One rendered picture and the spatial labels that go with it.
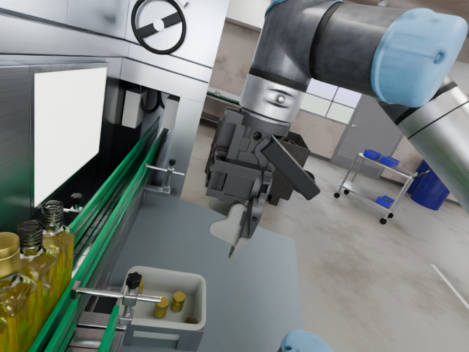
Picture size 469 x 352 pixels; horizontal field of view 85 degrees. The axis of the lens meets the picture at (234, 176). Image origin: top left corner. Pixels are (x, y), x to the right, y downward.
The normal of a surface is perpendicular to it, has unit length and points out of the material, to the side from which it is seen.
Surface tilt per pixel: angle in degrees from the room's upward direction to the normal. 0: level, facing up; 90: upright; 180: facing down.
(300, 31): 95
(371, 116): 90
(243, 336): 0
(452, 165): 109
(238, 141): 90
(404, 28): 66
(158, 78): 90
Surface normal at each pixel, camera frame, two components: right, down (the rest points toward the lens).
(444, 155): -0.83, 0.30
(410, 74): -0.67, 0.49
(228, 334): 0.29, -0.88
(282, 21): -0.59, 0.10
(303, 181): 0.08, 0.47
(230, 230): 0.14, 0.25
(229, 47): -0.16, 0.34
